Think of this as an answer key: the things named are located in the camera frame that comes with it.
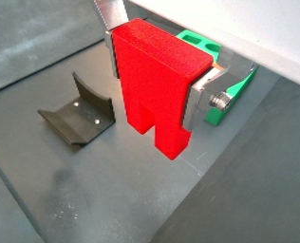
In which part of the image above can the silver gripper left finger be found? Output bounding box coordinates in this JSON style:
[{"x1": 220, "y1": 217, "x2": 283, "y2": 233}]
[{"x1": 93, "y1": 0, "x2": 129, "y2": 78}]

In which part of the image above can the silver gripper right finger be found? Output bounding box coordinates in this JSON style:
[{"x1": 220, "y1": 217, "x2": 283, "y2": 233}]
[{"x1": 182, "y1": 47, "x2": 258, "y2": 131}]

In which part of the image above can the red double-square block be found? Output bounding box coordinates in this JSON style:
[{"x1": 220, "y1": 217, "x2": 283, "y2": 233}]
[{"x1": 113, "y1": 19, "x2": 213, "y2": 159}]

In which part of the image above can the green shape board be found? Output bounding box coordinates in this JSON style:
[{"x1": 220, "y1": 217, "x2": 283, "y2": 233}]
[{"x1": 177, "y1": 30, "x2": 260, "y2": 131}]

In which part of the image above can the black curved bracket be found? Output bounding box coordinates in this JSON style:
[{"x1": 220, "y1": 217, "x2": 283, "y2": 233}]
[{"x1": 38, "y1": 73, "x2": 115, "y2": 146}]

